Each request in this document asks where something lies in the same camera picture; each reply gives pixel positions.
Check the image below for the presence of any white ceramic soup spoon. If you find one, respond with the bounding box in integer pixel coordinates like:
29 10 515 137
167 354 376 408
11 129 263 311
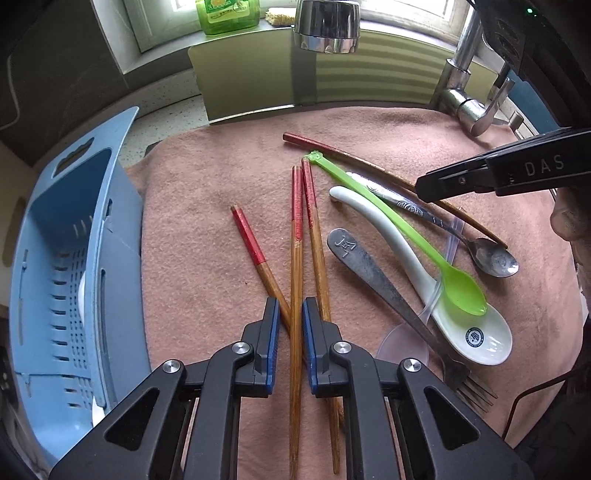
329 186 513 366

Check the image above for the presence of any engraved metal spoon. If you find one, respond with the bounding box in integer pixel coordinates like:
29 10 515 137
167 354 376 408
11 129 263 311
348 172 520 278

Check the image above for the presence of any green plastic spoon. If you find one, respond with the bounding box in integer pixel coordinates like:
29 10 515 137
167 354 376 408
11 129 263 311
304 151 488 316

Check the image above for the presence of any dark curved red chopstick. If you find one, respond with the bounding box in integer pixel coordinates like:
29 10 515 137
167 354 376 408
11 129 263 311
281 132 508 248

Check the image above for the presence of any red wooden chopstick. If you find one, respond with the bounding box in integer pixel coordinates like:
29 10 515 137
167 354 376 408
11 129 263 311
230 205 291 334
289 166 304 479
301 157 342 475

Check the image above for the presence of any steel fork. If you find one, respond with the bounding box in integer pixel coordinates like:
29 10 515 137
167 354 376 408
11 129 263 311
327 228 498 413

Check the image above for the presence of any chrome kitchen faucet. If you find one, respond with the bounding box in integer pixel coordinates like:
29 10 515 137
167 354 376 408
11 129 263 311
294 1 515 137

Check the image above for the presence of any gloved right hand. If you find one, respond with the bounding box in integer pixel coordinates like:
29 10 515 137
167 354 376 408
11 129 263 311
550 186 590 242

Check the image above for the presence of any clear plastic spoon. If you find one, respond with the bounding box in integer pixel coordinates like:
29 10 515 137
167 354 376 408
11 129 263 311
377 218 465 363

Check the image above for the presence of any blue plastic drain basket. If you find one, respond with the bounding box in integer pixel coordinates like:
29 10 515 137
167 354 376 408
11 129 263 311
9 108 150 472

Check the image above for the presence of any pink towel mat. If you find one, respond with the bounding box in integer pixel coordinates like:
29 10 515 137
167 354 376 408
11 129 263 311
126 106 585 480

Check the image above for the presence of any yellow sponge cloth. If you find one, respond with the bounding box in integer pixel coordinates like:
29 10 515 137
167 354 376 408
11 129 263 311
264 7 297 27

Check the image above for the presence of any green dish soap bottle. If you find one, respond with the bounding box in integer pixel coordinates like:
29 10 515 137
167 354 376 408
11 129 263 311
195 0 260 35

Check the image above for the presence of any window frame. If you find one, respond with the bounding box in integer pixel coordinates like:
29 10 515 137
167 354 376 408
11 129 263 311
91 0 472 75

